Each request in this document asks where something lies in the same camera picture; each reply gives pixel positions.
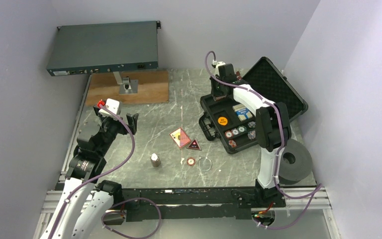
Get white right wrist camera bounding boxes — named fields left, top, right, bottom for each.
left=211, top=60, right=226, bottom=77

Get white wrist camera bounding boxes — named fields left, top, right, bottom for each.
left=211, top=60, right=226, bottom=77
left=97, top=99, right=122, bottom=117

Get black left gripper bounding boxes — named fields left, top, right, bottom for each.
left=94, top=107, right=138, bottom=156

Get blue playing card deck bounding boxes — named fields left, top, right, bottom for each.
left=232, top=104, right=253, bottom=121

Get clear round plastic disc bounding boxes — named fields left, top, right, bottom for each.
left=197, top=157, right=212, bottom=172

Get black poker set case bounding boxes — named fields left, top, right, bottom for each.
left=199, top=56, right=308, bottom=154

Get red black triangle button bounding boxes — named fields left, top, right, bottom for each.
left=187, top=139, right=201, bottom=151

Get orange round dealer button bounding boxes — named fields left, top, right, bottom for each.
left=217, top=117, right=228, bottom=126

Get poker chip roll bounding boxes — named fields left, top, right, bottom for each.
left=213, top=96, right=226, bottom=101

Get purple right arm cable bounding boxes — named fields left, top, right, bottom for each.
left=204, top=50, right=325, bottom=231

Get red playing card deck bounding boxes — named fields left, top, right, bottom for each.
left=170, top=127, right=191, bottom=148

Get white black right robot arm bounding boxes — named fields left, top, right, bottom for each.
left=206, top=65, right=291, bottom=207

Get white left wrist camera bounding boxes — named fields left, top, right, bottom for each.
left=97, top=99, right=122, bottom=117

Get brown wooden board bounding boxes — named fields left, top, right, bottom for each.
left=85, top=70, right=169, bottom=106

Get dark green rack unit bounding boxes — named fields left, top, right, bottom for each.
left=46, top=20, right=161, bottom=76

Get poker chips row in case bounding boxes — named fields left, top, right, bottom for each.
left=224, top=121, right=256, bottom=149

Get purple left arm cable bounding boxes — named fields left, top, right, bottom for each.
left=47, top=105, right=162, bottom=239

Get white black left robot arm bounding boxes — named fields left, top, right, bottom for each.
left=41, top=106, right=139, bottom=239

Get black aluminium mounting rail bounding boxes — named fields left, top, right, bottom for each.
left=41, top=186, right=332, bottom=222

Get single red poker chip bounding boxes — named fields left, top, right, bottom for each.
left=187, top=157, right=196, bottom=166

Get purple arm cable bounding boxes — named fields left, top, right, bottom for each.
left=47, top=105, right=162, bottom=239
left=204, top=50, right=325, bottom=231

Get silver metal stand bracket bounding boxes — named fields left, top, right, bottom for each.
left=113, top=72, right=138, bottom=95

